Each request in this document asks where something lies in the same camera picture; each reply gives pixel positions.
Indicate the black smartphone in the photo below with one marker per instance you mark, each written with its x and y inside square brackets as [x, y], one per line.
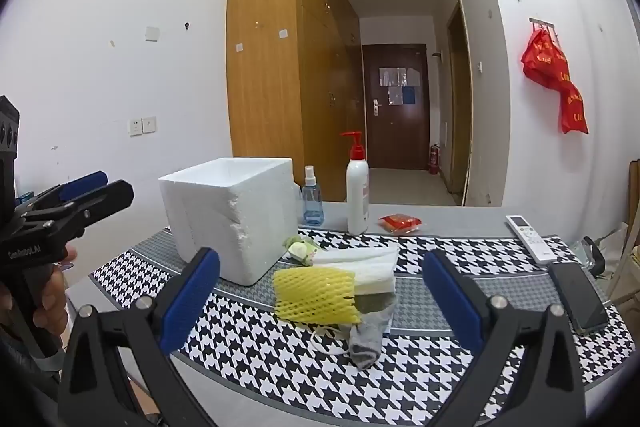
[580, 299]

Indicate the dark brown door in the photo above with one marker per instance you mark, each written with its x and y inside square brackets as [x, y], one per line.
[395, 137]

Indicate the white wall socket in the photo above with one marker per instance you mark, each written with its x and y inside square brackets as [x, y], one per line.
[135, 127]

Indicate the person's left forearm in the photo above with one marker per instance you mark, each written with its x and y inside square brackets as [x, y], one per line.
[22, 387]

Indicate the metal wall hook rack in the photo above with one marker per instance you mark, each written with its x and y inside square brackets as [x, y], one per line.
[542, 23]

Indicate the grey sock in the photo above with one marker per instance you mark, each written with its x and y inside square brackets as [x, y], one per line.
[365, 342]

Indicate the wooden wardrobe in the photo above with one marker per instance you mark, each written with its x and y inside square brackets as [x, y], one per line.
[260, 57]

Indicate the red snack packet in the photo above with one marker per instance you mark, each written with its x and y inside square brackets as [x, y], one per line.
[400, 223]

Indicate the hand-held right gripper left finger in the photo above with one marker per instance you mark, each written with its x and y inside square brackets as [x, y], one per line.
[192, 297]

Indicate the houndstooth table cloth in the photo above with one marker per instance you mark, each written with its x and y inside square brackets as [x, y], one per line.
[280, 372]

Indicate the person's left hand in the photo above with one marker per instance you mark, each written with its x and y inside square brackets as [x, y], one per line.
[52, 302]

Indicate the yellow foam fruit net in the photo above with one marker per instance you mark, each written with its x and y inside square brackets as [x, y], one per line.
[315, 294]

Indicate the white remote control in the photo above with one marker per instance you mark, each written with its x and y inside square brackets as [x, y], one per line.
[530, 239]

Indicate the white red pump bottle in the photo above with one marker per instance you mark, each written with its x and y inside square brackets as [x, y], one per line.
[357, 197]

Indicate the blue paper notice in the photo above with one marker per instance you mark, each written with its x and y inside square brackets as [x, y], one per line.
[408, 95]

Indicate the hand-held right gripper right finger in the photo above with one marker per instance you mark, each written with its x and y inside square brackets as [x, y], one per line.
[450, 302]

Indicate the red plastic bag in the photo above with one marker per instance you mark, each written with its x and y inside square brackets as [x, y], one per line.
[574, 109]
[542, 62]

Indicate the green wet wipe packet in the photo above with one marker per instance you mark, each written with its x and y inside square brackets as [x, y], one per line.
[302, 249]

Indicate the teal box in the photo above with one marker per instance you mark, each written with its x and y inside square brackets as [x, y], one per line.
[25, 198]

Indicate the white foam box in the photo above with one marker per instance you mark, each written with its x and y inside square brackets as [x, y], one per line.
[225, 217]

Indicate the blue spray bottle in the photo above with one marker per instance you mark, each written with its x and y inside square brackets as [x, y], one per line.
[312, 207]

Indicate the white wall plate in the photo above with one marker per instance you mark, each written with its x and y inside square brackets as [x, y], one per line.
[152, 33]

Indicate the red fire extinguisher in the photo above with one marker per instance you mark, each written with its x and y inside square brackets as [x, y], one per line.
[433, 162]

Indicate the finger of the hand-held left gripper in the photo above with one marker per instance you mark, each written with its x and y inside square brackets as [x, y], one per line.
[110, 197]
[82, 184]

